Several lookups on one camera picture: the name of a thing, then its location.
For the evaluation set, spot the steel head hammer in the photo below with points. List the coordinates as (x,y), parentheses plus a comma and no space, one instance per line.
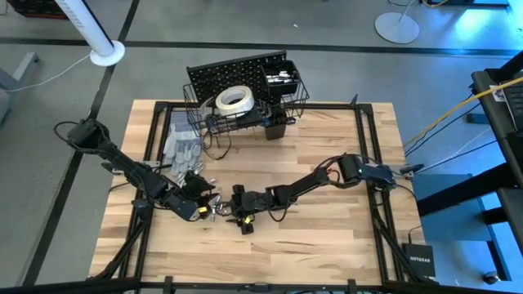
(205,108)

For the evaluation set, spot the grey round floor stand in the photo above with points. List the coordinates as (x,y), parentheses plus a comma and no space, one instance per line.
(396,28)

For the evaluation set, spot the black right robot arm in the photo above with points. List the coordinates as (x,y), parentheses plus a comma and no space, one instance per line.
(302,185)

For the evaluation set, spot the black caster wheel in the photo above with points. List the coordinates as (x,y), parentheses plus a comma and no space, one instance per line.
(490,278)

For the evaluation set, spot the black aluminium table frame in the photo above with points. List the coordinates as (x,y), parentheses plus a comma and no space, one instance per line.
(327,107)

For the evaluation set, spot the white tape roll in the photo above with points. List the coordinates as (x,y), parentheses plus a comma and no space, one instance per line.
(220,104)

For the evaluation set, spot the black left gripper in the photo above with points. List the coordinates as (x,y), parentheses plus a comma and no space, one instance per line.
(194,192)

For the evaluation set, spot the black Netgear network switch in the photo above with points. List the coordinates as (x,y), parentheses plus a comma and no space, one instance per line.
(420,261)

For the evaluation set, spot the grey table leg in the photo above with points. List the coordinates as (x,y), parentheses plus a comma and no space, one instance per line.
(22,69)

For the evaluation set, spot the black metal pegboard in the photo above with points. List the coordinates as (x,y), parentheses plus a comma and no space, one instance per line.
(212,77)

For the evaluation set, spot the white black pole stand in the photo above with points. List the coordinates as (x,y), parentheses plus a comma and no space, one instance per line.
(107,55)

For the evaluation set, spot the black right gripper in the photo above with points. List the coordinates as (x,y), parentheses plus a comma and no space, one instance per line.
(249,202)

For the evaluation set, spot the black side desk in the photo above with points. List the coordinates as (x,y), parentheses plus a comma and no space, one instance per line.
(488,110)

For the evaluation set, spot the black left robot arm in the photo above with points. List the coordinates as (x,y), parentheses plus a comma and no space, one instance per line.
(122,163)

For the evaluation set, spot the red black crate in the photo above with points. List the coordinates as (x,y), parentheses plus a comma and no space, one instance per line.
(37,8)

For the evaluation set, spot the grey work glove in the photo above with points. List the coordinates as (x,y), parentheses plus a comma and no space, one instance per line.
(181,151)

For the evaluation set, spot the black box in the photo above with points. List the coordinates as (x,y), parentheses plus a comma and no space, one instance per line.
(275,131)

